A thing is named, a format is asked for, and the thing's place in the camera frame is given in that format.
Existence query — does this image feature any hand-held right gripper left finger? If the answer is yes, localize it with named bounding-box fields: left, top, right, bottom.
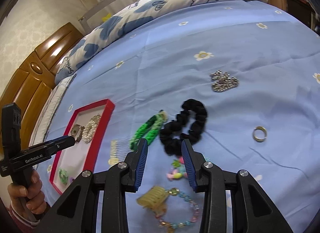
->
left=37, top=138, right=149, bottom=233

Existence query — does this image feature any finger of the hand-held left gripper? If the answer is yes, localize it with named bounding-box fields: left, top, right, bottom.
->
left=29, top=135, right=76, bottom=154

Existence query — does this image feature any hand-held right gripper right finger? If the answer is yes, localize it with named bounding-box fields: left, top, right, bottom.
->
left=181, top=138, right=294, bottom=233

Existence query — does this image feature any silver watch-like bracelet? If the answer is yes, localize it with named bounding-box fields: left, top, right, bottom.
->
left=71, top=124, right=84, bottom=144

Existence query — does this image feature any red jewelry tray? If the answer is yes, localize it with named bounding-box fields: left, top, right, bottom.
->
left=49, top=98, right=115, bottom=195

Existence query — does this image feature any black scrunchie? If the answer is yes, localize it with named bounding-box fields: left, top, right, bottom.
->
left=159, top=99, right=208, bottom=156

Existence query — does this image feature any person's left forearm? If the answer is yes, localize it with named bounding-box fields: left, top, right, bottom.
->
left=4, top=204, right=47, bottom=233

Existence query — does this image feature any person's left hand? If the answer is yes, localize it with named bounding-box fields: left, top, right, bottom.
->
left=7, top=169, right=48, bottom=221

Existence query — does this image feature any pastel toy hair clip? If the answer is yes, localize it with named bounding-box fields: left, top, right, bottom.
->
left=167, top=156, right=210, bottom=181

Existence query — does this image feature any yellow hair comb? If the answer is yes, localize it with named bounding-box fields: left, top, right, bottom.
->
left=108, top=140, right=129, bottom=165

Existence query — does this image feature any yellow hair claw clip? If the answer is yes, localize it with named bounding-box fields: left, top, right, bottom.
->
left=136, top=185, right=168, bottom=210

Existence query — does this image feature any wooden headboard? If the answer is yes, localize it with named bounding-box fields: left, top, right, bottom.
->
left=0, top=22, right=84, bottom=148

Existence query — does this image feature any blue floral bed sheet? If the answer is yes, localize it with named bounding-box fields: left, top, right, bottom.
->
left=32, top=0, right=320, bottom=233

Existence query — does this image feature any blue patterned pillow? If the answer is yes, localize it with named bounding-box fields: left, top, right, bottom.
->
left=54, top=0, right=268, bottom=84

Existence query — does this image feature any dark shelf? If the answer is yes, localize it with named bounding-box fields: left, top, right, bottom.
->
left=285, top=0, right=320, bottom=35

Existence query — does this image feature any green braided ring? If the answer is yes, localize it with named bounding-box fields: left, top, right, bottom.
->
left=58, top=168, right=69, bottom=185

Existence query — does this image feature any green braided bracelet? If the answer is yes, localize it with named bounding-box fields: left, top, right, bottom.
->
left=129, top=110, right=167, bottom=151

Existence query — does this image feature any pastel beaded bracelet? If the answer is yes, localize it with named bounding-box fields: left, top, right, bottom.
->
left=154, top=188, right=200, bottom=231

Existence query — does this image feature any metal finger ring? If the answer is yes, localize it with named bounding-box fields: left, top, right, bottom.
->
left=252, top=126, right=267, bottom=143

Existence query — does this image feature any silver chain pile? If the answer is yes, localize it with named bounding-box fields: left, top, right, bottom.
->
left=209, top=70, right=239, bottom=93

